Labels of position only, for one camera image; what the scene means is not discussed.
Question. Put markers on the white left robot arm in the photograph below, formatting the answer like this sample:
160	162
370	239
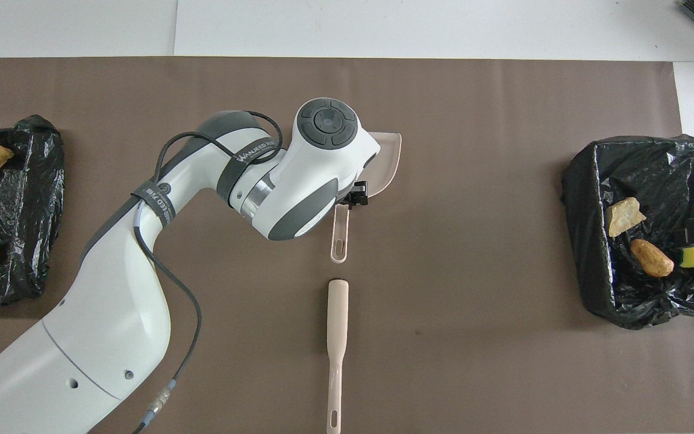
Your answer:
112	313

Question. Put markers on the sliced bread loaf toy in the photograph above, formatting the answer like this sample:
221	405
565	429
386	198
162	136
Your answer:
624	216

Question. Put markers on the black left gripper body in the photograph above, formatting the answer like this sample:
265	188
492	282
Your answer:
359	194

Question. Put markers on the brown paper table mat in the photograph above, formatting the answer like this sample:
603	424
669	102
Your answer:
473	301

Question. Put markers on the brown oval croquette toy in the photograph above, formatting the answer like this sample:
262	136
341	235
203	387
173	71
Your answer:
652	258

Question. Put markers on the beige hand brush black bristles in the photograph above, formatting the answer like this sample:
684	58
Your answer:
337	325

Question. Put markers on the black bag lined bin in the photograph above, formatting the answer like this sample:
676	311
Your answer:
21	211
642	181

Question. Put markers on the pale pink plastic dustpan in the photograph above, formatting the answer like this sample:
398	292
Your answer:
388	158

